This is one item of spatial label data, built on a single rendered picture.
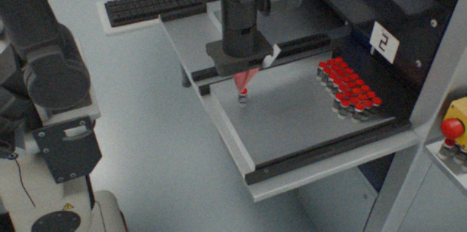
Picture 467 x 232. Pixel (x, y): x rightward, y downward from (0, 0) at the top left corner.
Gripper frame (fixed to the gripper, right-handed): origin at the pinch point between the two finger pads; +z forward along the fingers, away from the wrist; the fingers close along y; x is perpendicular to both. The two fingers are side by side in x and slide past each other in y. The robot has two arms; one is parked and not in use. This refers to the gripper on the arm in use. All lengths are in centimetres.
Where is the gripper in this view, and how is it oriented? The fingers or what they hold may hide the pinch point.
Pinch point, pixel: (239, 87)
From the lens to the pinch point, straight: 80.8
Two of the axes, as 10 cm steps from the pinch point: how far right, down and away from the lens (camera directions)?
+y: 9.2, -2.8, 2.7
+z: 0.1, 7.2, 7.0
